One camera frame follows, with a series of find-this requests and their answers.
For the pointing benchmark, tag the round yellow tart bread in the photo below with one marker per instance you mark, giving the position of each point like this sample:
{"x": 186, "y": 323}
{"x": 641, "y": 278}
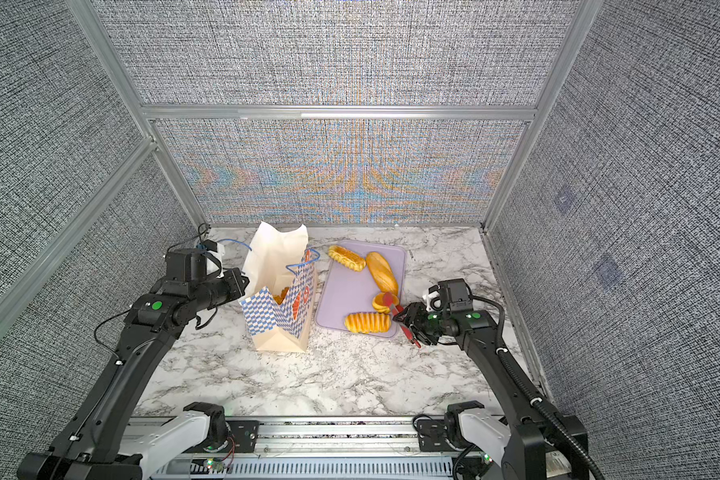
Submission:
{"x": 386, "y": 303}

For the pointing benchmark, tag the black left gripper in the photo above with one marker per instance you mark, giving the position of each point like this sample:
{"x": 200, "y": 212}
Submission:
{"x": 233, "y": 276}

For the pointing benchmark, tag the aluminium enclosure frame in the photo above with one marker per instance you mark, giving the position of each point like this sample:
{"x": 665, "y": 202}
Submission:
{"x": 563, "y": 156}

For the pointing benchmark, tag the blue checkered paper bag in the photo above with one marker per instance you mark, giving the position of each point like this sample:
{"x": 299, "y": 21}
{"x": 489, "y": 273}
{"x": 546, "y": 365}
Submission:
{"x": 277, "y": 259}

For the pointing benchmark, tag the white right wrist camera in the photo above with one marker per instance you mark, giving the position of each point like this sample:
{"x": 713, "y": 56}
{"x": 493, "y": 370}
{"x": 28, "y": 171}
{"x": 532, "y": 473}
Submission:
{"x": 432, "y": 299}

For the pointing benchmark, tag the red silicone steel tongs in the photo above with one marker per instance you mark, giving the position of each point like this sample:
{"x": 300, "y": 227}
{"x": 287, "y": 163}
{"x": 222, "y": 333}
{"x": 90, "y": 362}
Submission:
{"x": 400, "y": 318}

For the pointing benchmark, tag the ridged spiral bread roll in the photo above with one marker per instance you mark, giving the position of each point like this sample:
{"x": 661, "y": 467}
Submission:
{"x": 367, "y": 322}

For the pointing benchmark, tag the long baguette loaf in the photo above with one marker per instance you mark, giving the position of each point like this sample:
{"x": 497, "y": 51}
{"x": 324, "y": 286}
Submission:
{"x": 382, "y": 273}

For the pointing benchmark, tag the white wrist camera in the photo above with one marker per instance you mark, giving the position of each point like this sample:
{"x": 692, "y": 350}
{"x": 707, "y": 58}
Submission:
{"x": 432, "y": 299}
{"x": 213, "y": 253}

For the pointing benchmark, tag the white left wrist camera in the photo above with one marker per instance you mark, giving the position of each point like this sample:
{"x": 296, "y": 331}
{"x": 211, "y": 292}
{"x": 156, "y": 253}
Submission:
{"x": 213, "y": 253}

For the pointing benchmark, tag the lilac plastic tray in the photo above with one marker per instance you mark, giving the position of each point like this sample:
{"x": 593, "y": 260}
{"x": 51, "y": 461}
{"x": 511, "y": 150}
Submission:
{"x": 345, "y": 292}

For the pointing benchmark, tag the yellow glazed danish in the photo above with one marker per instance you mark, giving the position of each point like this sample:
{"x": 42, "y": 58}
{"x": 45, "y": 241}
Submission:
{"x": 347, "y": 258}

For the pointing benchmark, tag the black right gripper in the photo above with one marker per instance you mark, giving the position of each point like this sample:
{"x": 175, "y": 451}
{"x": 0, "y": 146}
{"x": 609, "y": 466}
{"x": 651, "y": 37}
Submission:
{"x": 414, "y": 318}

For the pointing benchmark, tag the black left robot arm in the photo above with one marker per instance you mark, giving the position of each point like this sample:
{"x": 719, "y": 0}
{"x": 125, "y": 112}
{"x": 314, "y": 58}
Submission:
{"x": 87, "y": 448}

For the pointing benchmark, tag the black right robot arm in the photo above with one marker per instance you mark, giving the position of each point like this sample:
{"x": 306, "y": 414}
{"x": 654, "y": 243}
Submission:
{"x": 519, "y": 443}

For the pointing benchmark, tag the yellow oval bun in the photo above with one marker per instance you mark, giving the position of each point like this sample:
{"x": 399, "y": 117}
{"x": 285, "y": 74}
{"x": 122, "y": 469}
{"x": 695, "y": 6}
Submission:
{"x": 279, "y": 299}

